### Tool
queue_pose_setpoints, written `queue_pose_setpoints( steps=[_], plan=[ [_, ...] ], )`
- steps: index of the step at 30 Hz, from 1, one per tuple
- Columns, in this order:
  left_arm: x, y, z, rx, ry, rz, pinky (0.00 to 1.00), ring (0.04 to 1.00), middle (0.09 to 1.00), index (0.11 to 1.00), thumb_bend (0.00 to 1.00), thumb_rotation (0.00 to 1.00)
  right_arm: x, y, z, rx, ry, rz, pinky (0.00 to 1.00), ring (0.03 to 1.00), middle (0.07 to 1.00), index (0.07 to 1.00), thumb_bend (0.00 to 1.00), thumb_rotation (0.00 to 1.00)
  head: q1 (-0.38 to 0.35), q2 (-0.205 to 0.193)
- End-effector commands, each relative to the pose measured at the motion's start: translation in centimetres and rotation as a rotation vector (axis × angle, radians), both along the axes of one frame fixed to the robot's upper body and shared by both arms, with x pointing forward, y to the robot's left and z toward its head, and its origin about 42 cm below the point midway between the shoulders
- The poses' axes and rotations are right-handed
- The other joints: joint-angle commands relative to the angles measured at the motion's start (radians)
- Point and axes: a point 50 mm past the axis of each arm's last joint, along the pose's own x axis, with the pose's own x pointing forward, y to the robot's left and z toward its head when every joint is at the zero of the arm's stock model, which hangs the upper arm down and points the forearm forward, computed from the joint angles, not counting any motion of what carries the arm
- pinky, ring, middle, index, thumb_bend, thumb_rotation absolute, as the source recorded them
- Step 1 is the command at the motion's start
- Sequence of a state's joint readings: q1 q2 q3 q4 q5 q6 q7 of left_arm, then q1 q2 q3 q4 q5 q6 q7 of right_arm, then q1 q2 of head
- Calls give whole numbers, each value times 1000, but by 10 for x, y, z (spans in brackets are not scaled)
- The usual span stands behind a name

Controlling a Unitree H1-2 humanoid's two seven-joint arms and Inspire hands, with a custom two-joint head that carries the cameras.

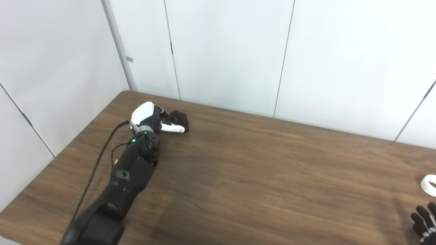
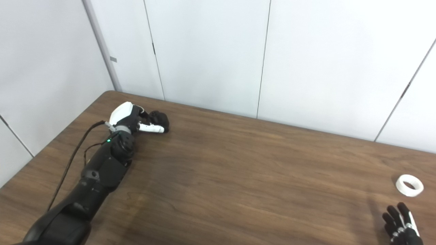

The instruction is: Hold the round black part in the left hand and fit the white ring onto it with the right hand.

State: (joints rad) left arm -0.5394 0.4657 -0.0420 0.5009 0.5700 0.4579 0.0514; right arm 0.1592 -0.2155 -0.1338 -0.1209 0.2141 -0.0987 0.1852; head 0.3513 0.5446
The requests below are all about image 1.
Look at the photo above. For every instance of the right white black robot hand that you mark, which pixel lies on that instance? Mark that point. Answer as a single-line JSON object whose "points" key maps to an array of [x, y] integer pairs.
{"points": [[427, 224]]}

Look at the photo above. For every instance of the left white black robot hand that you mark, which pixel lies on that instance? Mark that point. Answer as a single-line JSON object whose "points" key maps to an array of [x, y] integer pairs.
{"points": [[144, 112]]}

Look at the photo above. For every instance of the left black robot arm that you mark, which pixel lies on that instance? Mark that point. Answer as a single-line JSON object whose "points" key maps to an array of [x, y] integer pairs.
{"points": [[129, 177]]}

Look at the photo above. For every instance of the round black part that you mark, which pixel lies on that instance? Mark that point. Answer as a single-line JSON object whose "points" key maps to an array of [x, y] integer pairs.
{"points": [[178, 118]]}

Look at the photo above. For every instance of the small grey wall tab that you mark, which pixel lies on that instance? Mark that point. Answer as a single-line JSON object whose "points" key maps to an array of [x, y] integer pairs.
{"points": [[129, 59]]}

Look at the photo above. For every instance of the grey wall corner strip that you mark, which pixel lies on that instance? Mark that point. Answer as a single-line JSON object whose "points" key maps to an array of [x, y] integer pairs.
{"points": [[119, 44]]}

